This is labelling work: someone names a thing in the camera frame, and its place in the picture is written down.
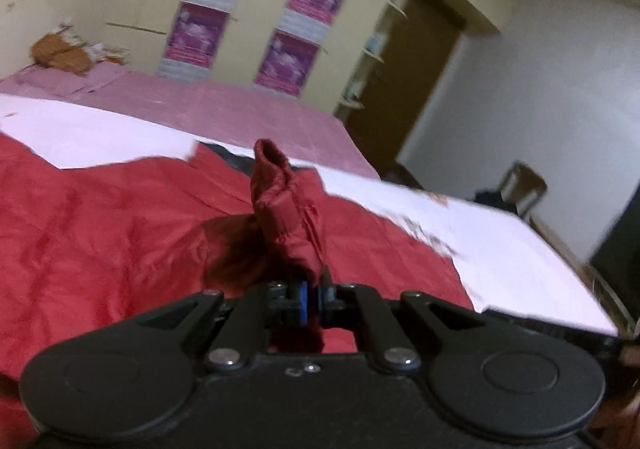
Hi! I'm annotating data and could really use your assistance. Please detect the pink floral bed sheet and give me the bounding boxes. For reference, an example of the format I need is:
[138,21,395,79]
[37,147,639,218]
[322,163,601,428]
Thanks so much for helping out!
[0,92,621,338]

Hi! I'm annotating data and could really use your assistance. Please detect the corner open shelves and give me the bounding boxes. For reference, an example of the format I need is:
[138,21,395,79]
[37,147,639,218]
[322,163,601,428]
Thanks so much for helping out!
[334,0,407,122]

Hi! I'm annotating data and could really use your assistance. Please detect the wooden chair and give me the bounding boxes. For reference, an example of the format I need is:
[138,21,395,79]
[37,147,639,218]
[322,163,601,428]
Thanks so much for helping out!
[473,162,548,219]

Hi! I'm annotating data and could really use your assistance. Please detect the lower right purple poster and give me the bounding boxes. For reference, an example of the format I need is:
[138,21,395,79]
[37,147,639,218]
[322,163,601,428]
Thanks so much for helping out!
[253,31,320,98]

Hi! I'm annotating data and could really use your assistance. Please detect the red quilted down jacket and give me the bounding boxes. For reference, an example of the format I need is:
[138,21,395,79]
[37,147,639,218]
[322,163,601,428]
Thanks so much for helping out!
[1,137,471,448]

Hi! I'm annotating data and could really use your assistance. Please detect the cream round headboard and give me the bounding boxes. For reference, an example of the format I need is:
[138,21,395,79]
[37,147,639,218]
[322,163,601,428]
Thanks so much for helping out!
[0,0,79,80]

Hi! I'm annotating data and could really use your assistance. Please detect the pink checkered bed cover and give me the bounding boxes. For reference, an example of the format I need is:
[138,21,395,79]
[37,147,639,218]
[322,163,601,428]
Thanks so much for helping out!
[1,62,378,179]

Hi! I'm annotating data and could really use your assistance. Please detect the brown wooden door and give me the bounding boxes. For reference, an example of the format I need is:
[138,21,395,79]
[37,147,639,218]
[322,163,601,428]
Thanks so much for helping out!
[346,0,465,177]

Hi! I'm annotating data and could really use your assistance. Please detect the upper right purple poster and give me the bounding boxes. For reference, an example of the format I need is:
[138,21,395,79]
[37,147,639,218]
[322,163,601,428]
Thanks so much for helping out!
[277,0,344,45]

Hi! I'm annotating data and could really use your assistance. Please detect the lower left purple poster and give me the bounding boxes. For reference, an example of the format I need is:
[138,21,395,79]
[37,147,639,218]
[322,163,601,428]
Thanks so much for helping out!
[156,2,229,82]

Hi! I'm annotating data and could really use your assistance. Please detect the cream built-in wardrobe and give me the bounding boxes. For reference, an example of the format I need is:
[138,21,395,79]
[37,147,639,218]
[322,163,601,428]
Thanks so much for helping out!
[102,0,524,118]

